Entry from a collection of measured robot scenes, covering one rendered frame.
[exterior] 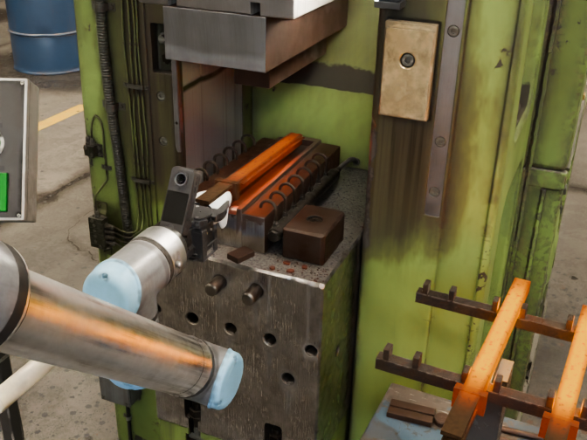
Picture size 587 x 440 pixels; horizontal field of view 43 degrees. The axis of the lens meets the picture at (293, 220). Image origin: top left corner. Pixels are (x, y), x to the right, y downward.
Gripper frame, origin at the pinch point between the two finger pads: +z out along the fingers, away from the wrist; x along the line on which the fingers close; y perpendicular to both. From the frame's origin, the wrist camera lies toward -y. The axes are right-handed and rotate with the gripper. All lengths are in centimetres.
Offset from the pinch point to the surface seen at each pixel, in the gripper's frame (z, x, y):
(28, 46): 326, -337, 88
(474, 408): -30, 54, 9
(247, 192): 12.8, -1.0, 6.0
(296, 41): 16.5, 7.5, -25.0
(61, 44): 339, -317, 87
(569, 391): -20, 65, 9
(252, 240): 2.6, 4.9, 10.6
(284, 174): 22.9, 2.7, 5.2
